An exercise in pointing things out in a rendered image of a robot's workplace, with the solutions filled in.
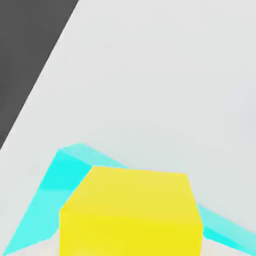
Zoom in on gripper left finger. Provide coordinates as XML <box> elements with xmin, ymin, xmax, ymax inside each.
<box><xmin>3</xmin><ymin>228</ymin><xmax>61</xmax><ymax>256</ymax></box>

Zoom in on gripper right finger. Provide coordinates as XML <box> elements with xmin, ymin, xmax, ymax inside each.
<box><xmin>200</xmin><ymin>232</ymin><xmax>250</xmax><ymax>256</ymax></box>

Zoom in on small yellow cube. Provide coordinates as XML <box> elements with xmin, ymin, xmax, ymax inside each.
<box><xmin>59</xmin><ymin>165</ymin><xmax>204</xmax><ymax>256</ymax></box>

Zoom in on large cyan box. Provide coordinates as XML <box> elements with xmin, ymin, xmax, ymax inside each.
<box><xmin>2</xmin><ymin>142</ymin><xmax>256</xmax><ymax>256</ymax></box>

